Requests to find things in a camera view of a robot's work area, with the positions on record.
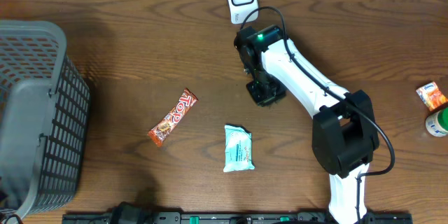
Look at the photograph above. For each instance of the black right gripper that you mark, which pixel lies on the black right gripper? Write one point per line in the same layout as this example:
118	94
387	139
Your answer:
262	99

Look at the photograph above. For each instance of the teal wet wipes pack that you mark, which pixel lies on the teal wet wipes pack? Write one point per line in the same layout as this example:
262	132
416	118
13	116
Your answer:
238	149

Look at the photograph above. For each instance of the red Top chocolate bar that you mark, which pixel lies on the red Top chocolate bar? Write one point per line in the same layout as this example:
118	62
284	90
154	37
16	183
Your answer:
164	128

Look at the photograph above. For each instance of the orange Kleenex tissue pack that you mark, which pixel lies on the orange Kleenex tissue pack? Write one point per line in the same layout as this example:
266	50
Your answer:
431	96

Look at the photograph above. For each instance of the green lid jar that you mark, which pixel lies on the green lid jar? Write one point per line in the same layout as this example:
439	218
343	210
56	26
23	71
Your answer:
436	124

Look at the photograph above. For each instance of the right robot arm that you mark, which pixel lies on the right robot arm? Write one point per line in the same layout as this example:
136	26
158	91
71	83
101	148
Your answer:
343	137

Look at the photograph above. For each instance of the grey plastic basket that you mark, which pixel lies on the grey plastic basket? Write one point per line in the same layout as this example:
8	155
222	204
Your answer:
45	105

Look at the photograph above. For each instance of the black mounting rail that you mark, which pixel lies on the black mounting rail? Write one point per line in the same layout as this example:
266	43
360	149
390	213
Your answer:
183	218

